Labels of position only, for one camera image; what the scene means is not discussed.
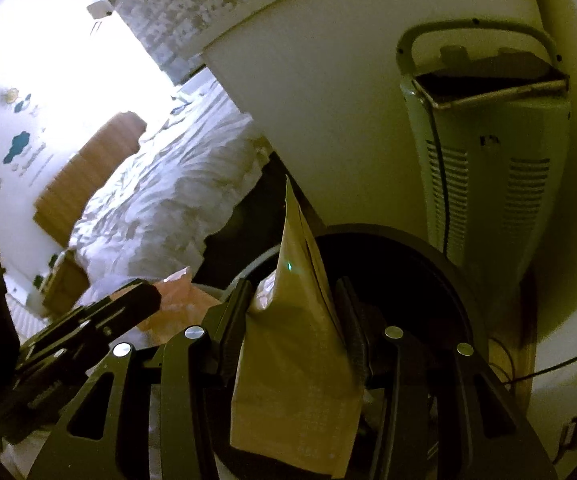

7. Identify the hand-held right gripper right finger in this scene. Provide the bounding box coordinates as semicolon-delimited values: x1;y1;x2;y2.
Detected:
335;277;559;480

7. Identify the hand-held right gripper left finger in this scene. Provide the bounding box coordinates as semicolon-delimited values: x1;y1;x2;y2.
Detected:
26;279;253;480

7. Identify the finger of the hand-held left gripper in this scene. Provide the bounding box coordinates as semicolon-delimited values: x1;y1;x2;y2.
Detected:
21;282;162;376

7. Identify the pink plastic bag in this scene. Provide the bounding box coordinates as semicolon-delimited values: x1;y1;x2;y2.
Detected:
136;267;222;346

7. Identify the beige paper pouch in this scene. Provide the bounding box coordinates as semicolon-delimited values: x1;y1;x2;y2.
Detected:
231;175;364;466

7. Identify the round black trash bin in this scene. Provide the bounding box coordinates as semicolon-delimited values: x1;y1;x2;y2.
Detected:
218;225;489;480

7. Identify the wooden nightstand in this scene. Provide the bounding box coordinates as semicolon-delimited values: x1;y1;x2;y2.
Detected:
43;250;89;313

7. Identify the bed with white duvet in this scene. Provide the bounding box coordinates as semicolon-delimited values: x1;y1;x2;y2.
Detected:
68;67;269;306

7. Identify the wooden headboard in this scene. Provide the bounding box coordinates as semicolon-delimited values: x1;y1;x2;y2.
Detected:
33;112;146;248

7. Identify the white desk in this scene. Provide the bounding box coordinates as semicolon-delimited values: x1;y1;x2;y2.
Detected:
201;0;559;271

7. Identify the white tower heater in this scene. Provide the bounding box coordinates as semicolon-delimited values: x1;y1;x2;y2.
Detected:
396;20;572;281

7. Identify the patterned curtain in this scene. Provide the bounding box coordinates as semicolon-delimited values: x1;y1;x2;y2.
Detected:
81;0;264;86

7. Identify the blue cloud wall sticker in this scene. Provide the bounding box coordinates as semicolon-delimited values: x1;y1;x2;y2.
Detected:
6;131;32;163

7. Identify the thin black power cable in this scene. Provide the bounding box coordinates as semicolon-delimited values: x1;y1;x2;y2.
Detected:
489;345;577;388

